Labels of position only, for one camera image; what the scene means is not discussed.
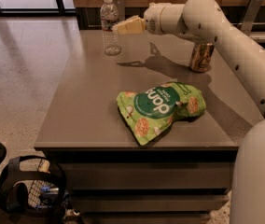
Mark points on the clear plastic water bottle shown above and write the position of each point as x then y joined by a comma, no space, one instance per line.
109,15

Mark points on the metal bracket right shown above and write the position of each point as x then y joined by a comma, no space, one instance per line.
250,14

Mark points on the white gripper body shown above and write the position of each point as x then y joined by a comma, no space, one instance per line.
151,19

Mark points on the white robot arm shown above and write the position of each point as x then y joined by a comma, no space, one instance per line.
204,21

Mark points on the black mesh basket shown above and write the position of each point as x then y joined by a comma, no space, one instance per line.
32,191

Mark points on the metal bracket left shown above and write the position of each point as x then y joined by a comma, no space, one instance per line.
121,8

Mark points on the grey drawer cabinet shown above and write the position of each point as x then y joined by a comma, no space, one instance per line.
179,178

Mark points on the metal bracket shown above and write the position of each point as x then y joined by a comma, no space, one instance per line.
250,14
121,8

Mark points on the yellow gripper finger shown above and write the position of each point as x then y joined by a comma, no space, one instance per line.
130,29
134,21

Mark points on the green snack bag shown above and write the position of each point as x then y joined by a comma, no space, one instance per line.
152,112

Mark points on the gold soda can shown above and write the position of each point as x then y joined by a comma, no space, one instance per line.
201,57

